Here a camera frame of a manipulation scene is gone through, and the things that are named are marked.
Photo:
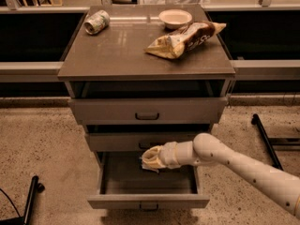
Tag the grey middle drawer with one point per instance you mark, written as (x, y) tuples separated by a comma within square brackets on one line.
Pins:
[(140, 137)]

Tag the brown yellow chip bag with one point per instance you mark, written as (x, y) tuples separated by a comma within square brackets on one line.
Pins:
[(184, 39)]

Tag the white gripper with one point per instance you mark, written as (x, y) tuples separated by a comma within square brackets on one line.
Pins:
[(169, 156)]

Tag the grey bottom drawer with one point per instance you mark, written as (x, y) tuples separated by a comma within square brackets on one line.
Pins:
[(124, 184)]

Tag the black stand leg left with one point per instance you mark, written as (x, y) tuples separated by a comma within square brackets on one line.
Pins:
[(25, 219)]

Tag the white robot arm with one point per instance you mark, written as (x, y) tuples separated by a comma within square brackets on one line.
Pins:
[(281, 187)]

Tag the white bowl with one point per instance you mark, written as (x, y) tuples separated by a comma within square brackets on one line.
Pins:
[(175, 18)]

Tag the metal railing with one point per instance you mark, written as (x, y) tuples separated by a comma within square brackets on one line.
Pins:
[(46, 72)]

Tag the grey drawer cabinet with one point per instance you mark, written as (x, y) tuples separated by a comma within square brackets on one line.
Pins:
[(117, 54)]

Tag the green white soda can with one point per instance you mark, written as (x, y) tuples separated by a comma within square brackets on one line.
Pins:
[(97, 22)]

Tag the grey drawer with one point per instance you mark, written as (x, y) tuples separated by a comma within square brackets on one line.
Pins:
[(124, 184), (149, 102), (140, 137)]

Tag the grey top drawer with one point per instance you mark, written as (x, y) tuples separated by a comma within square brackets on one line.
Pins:
[(149, 102)]

